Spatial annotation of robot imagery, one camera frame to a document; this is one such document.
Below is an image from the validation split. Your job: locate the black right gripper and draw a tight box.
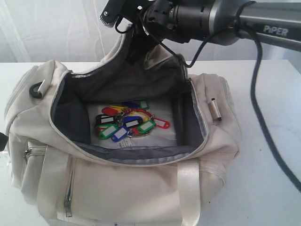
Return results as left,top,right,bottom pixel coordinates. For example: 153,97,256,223
125,9,163,64

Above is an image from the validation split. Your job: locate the bunch of colourful key tags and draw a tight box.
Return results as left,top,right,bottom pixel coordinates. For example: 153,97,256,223
93,99,170,143

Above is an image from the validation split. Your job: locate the cream white duffel bag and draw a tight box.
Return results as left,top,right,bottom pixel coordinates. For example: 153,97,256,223
4,32,241,226

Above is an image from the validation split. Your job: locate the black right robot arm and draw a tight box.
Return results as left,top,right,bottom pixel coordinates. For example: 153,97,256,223
127,0,301,63

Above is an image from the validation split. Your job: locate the white backdrop curtain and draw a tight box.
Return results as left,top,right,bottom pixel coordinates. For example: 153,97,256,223
0,0,301,64

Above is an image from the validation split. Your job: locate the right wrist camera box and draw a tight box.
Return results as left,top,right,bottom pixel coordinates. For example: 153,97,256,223
100,0,130,28

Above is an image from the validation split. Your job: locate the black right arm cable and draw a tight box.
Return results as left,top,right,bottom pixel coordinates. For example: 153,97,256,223
115,0,301,189

